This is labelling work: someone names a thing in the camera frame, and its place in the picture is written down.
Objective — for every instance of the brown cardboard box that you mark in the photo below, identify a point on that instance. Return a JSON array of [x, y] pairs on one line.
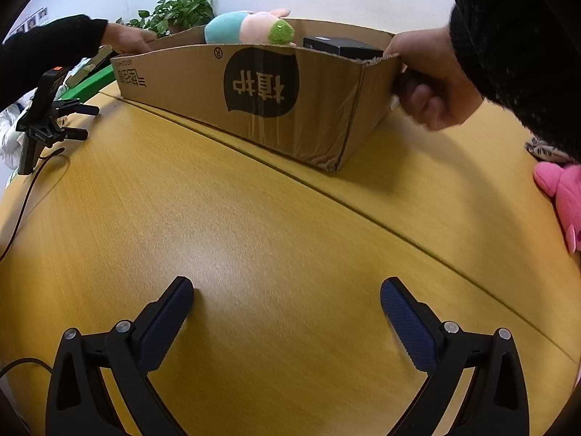
[[181, 77]]

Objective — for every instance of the white cloth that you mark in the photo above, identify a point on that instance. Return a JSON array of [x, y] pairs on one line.
[[7, 138]]

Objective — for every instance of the green potted plant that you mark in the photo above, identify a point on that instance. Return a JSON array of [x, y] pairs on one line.
[[181, 9]]

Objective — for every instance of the beige flat object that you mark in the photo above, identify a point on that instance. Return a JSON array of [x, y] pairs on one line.
[[93, 61]]

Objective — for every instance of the pink plush toy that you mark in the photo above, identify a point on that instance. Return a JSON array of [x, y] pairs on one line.
[[567, 195]]

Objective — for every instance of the person's left forearm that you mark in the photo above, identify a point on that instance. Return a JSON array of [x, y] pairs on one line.
[[45, 54]]

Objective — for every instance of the person's left hand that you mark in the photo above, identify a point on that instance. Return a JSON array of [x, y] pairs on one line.
[[131, 38]]

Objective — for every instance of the wall photo strip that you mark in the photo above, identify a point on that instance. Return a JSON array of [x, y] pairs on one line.
[[36, 18]]

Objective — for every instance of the person's right hand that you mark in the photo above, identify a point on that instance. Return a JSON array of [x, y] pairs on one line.
[[431, 86]]

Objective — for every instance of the black product box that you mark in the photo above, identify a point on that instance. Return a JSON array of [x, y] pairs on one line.
[[345, 46]]

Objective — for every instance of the grey patterned cloth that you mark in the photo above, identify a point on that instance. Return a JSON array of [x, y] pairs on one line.
[[544, 151]]

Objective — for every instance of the green flat object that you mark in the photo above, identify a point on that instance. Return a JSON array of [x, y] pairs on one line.
[[90, 82]]

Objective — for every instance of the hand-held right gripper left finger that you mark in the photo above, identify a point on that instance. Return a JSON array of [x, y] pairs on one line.
[[163, 327]]

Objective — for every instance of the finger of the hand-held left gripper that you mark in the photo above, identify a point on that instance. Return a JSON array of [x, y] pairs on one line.
[[70, 134], [77, 108]]

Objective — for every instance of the person's right forearm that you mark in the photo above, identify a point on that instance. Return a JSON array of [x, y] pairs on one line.
[[522, 32]]

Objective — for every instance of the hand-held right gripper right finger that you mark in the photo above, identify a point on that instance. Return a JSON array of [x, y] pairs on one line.
[[408, 331]]

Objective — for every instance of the teal and pink plush pig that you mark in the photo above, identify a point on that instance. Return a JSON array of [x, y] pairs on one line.
[[236, 27]]

